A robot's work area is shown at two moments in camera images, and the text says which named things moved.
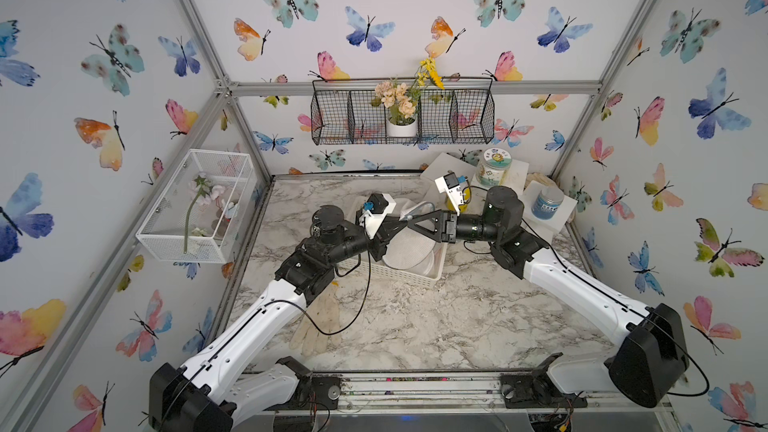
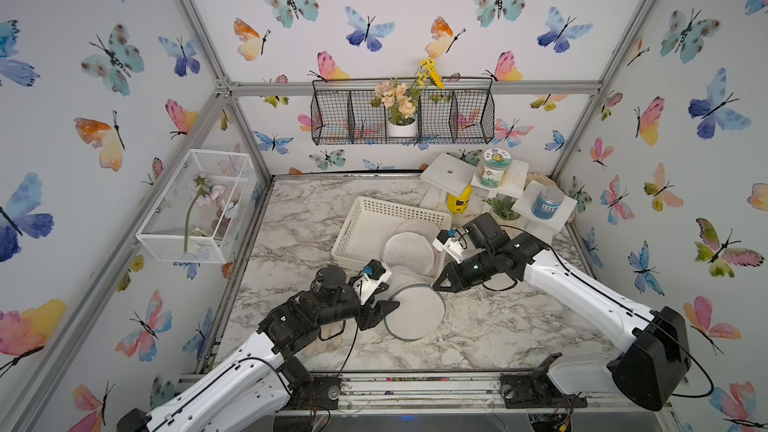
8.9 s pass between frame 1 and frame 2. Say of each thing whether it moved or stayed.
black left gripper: moved
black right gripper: moved
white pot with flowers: stayed
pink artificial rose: stayed
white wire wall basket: stayed
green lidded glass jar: stayed
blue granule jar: stayed
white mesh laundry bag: moved
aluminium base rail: stayed
